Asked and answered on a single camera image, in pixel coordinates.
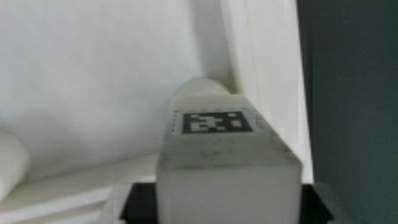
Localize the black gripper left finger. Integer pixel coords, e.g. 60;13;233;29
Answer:
105;183;158;224

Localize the white L-shaped obstacle fence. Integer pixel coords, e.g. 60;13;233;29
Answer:
220;0;313;183

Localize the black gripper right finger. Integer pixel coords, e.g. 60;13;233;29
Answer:
300;183;350;224

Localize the white leg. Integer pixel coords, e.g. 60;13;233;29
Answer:
156;79;302;224

